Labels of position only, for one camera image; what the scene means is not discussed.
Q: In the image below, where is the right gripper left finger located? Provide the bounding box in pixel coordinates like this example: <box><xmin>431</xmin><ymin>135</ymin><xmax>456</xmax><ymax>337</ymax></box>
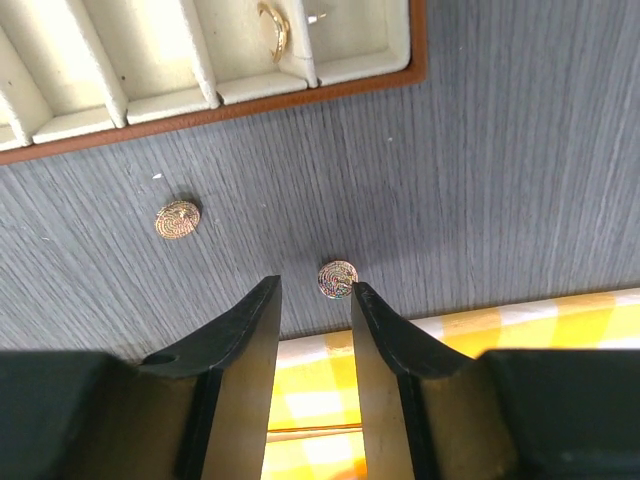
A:
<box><xmin>1</xmin><ymin>276</ymin><xmax>282</xmax><ymax>479</ymax></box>

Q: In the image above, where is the round gold earring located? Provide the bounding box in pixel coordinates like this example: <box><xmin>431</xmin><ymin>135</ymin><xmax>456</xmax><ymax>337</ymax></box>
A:
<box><xmin>317</xmin><ymin>260</ymin><xmax>358</xmax><ymax>299</ymax></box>
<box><xmin>154</xmin><ymin>200</ymin><xmax>201</xmax><ymax>240</ymax></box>

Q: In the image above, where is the yellow checkered cloth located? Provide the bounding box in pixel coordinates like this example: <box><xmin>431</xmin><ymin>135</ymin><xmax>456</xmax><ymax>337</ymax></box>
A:
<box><xmin>261</xmin><ymin>289</ymin><xmax>639</xmax><ymax>479</ymax></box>

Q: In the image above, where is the gold fork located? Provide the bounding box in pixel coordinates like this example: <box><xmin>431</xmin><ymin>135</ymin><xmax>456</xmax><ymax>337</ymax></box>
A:
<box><xmin>267</xmin><ymin>423</ymin><xmax>362</xmax><ymax>442</ymax></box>

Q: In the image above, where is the brown jewelry tray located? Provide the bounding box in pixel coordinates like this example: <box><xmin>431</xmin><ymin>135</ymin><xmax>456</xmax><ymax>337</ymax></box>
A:
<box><xmin>1</xmin><ymin>1</ymin><xmax>428</xmax><ymax>165</ymax></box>

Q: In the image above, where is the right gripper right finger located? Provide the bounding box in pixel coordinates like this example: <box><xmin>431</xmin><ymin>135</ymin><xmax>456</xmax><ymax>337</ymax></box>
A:
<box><xmin>351</xmin><ymin>283</ymin><xmax>639</xmax><ymax>479</ymax></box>

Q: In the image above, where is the gold hoop earring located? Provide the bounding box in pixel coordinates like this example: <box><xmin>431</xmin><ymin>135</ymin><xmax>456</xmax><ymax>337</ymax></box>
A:
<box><xmin>257</xmin><ymin>1</ymin><xmax>290</xmax><ymax>64</ymax></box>

